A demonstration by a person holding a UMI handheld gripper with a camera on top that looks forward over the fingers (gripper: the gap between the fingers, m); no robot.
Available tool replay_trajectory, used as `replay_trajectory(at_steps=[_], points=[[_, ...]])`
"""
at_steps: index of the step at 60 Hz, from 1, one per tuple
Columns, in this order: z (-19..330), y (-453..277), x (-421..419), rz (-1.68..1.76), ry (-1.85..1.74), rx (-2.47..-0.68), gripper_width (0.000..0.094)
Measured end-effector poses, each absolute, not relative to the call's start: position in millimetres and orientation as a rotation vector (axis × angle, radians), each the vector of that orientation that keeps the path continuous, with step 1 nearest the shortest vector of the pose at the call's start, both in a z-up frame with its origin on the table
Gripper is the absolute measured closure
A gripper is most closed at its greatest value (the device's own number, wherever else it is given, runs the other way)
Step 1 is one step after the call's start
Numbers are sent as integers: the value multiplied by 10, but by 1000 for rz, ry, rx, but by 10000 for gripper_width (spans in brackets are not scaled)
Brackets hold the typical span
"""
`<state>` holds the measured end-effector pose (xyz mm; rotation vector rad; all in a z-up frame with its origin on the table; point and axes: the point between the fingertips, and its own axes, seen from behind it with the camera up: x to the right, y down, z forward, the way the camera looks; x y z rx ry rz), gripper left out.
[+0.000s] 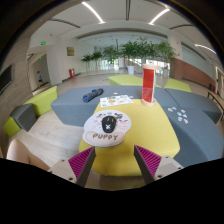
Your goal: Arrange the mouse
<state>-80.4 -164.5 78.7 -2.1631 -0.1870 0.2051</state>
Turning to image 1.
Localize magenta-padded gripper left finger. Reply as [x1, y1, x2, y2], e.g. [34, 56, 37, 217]
[48, 145, 97, 188]

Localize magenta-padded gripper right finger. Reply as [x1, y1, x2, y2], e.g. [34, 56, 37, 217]
[133, 144, 184, 185]

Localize black computer mouse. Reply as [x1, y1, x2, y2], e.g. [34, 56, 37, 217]
[101, 115, 118, 134]

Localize round white printed mouse pad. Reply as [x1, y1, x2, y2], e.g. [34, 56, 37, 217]
[81, 109, 133, 148]

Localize dark blue folded umbrella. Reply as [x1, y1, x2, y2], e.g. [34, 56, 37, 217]
[82, 87, 105, 104]

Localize white sticker sheet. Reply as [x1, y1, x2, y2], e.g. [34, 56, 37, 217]
[99, 94, 134, 108]

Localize lime green bench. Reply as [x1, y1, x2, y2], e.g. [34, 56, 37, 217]
[3, 85, 59, 138]
[163, 78, 193, 94]
[107, 74, 163, 88]

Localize grey upholstered pouf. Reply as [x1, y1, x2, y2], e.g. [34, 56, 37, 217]
[9, 103, 37, 133]

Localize row of potted plants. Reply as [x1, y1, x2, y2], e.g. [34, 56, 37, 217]
[80, 37, 178, 76]

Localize ceiling strip lights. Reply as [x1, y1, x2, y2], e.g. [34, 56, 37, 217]
[81, 0, 219, 56]

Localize red panel rope-wrapped stand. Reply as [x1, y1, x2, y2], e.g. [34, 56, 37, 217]
[141, 64, 161, 108]

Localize black wall screen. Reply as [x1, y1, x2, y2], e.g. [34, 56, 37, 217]
[0, 64, 14, 96]

